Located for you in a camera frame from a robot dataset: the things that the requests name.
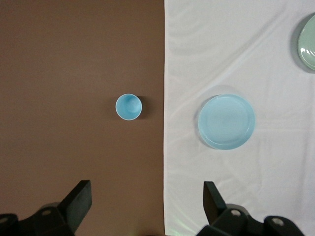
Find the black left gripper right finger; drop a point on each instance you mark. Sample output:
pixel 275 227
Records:
pixel 216 211

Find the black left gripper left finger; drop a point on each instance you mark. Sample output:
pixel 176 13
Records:
pixel 73 209

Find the small blue cup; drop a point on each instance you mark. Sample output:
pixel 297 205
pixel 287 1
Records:
pixel 128 107

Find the light blue round plate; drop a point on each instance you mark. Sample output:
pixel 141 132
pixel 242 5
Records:
pixel 226 122

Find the gray-green plate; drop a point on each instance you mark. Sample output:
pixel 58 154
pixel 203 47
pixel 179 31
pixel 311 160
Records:
pixel 307 44

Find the white tablecloth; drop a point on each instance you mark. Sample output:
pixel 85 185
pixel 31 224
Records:
pixel 221 49

